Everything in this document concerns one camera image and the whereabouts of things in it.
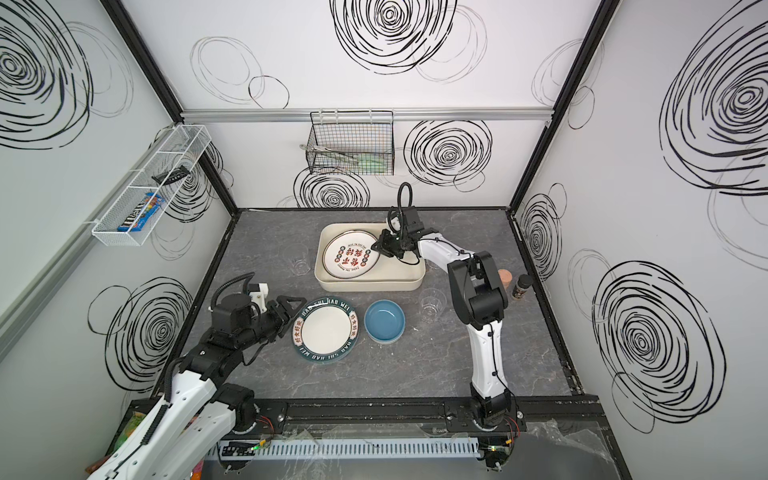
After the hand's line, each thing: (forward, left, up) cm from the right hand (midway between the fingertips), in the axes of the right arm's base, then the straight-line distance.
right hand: (367, 246), depth 96 cm
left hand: (-24, +14, +5) cm, 28 cm away
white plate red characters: (-1, +6, -3) cm, 7 cm away
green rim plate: (-25, +11, -8) cm, 28 cm away
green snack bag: (-49, +54, -7) cm, 73 cm away
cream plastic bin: (-5, -7, -9) cm, 13 cm away
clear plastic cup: (-16, -21, -8) cm, 27 cm away
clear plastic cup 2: (0, +25, -6) cm, 25 cm away
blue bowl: (-25, -6, -3) cm, 26 cm away
